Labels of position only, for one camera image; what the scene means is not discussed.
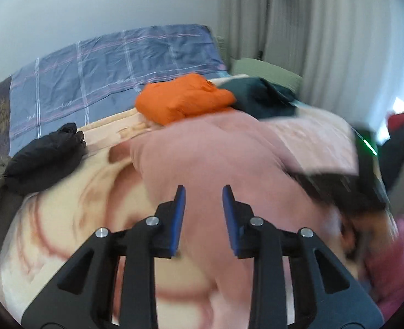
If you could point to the blue plaid bed cover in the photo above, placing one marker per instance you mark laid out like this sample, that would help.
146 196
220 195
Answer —
102 68

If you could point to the person's right hand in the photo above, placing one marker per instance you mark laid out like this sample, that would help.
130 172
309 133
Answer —
370 233

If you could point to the person's right forearm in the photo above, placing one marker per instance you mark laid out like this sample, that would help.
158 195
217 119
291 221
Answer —
397 274

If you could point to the white pleated curtain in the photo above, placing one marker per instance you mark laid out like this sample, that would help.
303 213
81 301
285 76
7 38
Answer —
325 24

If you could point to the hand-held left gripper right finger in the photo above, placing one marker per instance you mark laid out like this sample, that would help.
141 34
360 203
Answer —
230 219

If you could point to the dark green garment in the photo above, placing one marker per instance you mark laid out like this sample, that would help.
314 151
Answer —
260 99

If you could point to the black padded jacket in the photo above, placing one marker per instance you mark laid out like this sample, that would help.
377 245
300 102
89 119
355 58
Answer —
44 157

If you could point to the green pillow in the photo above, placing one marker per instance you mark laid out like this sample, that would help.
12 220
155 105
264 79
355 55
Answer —
256 67

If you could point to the pink quilted fleece jacket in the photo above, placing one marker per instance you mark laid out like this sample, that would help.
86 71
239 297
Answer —
222 154

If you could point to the grey-brown fleece garment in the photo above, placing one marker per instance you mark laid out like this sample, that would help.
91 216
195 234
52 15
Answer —
0 212

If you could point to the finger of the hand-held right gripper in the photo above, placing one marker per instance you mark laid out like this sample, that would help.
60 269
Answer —
311 185

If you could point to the dark cloth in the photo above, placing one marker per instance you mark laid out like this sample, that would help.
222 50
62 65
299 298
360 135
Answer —
397 157

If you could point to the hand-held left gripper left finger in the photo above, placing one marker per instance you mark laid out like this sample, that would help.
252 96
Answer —
175 219

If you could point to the cream floral blanket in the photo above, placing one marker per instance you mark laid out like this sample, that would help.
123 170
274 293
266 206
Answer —
68 212

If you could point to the orange puffer jacket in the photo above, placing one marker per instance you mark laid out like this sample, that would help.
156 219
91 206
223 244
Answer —
181 99

